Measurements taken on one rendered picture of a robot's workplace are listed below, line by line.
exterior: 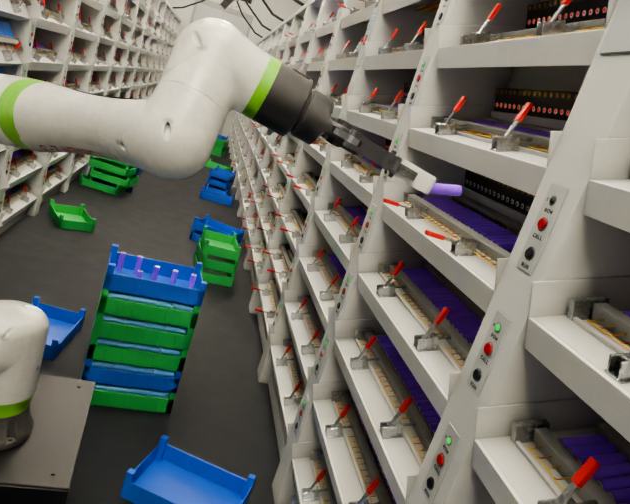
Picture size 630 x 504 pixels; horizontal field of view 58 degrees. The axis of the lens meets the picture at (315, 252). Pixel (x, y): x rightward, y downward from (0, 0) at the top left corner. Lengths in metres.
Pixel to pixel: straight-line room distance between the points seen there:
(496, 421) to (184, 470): 1.14
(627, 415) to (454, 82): 0.96
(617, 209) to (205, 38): 0.55
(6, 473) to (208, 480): 0.76
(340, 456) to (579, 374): 0.79
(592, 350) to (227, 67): 0.58
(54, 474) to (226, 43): 0.79
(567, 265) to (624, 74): 0.24
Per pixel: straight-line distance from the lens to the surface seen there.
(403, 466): 1.09
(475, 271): 0.96
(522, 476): 0.82
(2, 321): 1.11
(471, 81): 1.46
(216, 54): 0.80
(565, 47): 0.96
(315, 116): 0.83
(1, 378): 1.14
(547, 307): 0.81
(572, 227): 0.79
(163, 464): 1.81
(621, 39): 0.84
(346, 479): 1.34
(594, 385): 0.70
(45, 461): 1.20
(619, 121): 0.79
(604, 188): 0.76
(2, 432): 1.20
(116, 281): 1.80
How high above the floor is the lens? 1.10
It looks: 14 degrees down
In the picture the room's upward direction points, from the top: 18 degrees clockwise
